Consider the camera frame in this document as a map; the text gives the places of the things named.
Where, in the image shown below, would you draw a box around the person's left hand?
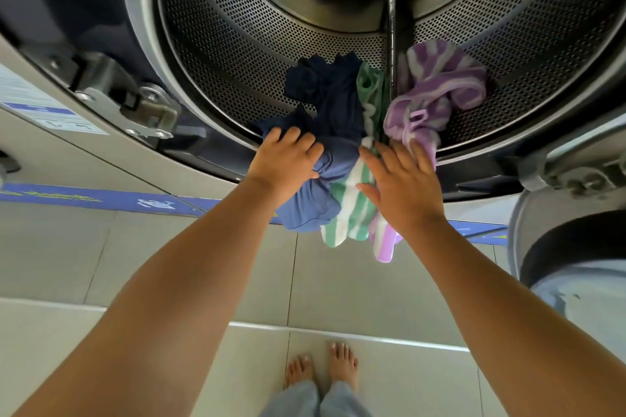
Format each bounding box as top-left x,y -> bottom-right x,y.
246,126 -> 326,206

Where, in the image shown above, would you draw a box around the person's right hand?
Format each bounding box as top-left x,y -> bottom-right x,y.
356,137 -> 447,237

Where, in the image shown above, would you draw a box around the green white striped cloth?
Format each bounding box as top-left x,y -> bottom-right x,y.
320,62 -> 392,249

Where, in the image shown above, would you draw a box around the navy blue garment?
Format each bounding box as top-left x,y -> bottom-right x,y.
252,52 -> 368,234

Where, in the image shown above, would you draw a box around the purple white striped cloth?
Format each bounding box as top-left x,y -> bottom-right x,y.
368,39 -> 490,264

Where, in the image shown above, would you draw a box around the person's left forearm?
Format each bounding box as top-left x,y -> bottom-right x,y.
14,176 -> 294,417

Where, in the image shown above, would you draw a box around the person's right forearm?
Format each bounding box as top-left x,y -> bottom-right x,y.
391,214 -> 626,417

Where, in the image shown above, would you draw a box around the perforated steel drum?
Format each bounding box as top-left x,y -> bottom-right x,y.
156,0 -> 626,161

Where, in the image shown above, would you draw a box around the metal door hinge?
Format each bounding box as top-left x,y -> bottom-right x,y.
517,126 -> 626,197

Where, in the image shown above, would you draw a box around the metal door latch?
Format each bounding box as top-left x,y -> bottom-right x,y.
49,51 -> 183,150

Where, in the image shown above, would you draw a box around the person's right foot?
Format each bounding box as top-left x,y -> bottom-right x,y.
327,342 -> 361,394

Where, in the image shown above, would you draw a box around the person's foot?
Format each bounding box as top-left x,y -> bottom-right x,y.
285,354 -> 317,390
327,342 -> 361,394

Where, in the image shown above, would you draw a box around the round washing machine door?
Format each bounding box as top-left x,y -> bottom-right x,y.
506,177 -> 626,329

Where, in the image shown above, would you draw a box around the person's left foot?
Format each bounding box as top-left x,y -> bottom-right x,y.
285,354 -> 317,390

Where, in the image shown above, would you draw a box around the grey blue trousers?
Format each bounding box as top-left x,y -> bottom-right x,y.
258,379 -> 373,417

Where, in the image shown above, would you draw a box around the grey front-load washing machine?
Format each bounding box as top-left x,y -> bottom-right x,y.
0,0 -> 626,232

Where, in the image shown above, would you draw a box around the white blue sticker label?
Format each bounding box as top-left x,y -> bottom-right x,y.
0,62 -> 111,137

